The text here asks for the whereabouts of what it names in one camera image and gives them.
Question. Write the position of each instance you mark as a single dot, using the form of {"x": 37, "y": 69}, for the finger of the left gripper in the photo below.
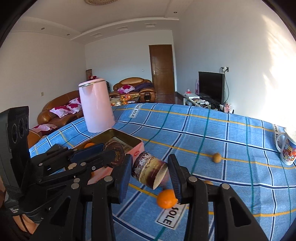
{"x": 90, "y": 149}
{"x": 91, "y": 163}

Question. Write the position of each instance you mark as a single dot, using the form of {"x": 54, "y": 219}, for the large orange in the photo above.
{"x": 89, "y": 145}

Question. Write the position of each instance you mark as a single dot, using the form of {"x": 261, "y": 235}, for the dark passion fruit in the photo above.
{"x": 119, "y": 152}

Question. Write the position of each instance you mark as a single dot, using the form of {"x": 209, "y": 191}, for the pink floral cushion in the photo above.
{"x": 72, "y": 107}

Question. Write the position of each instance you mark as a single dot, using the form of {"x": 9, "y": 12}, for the small orange tangerine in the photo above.
{"x": 166, "y": 199}

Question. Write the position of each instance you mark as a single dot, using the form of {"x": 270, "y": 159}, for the brown leather armchair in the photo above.
{"x": 135, "y": 85}

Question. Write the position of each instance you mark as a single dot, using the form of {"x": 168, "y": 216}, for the pink electric kettle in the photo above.
{"x": 96, "y": 105}

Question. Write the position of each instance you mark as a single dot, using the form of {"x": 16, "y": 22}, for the small brown longan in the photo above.
{"x": 217, "y": 158}

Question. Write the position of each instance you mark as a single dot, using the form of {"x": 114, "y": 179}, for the left hand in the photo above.
{"x": 22, "y": 221}

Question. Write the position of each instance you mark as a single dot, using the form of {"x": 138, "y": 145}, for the low tv stand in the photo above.
{"x": 194, "y": 100}

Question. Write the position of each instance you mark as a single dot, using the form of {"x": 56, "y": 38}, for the black television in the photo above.
{"x": 212, "y": 84}

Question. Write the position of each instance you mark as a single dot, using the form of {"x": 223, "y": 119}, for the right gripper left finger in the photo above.
{"x": 121, "y": 177}

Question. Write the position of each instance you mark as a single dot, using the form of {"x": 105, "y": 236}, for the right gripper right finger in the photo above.
{"x": 179, "y": 178}

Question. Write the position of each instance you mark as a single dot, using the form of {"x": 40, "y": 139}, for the brown wooden door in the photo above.
{"x": 162, "y": 66}

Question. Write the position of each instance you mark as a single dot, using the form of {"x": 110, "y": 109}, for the brown leather sofa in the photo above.
{"x": 46, "y": 117}

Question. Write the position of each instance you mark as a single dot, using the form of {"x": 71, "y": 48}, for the white cartoon mug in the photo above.
{"x": 287, "y": 150}

